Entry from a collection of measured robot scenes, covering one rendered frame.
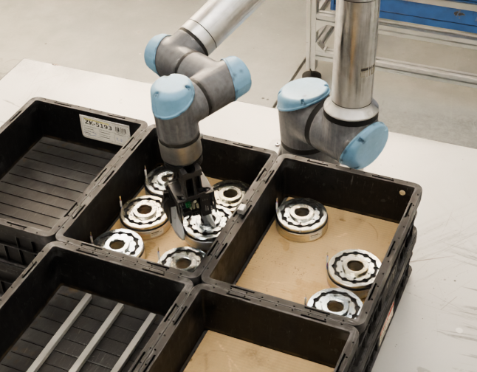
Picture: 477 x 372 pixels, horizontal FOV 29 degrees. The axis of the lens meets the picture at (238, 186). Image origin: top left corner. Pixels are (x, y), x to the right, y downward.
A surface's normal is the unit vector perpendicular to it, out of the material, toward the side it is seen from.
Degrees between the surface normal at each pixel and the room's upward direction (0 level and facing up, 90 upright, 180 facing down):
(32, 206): 0
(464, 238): 0
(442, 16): 90
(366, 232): 0
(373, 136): 96
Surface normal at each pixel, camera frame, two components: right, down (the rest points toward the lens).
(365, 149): 0.65, 0.54
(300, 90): -0.18, -0.81
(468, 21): -0.38, 0.59
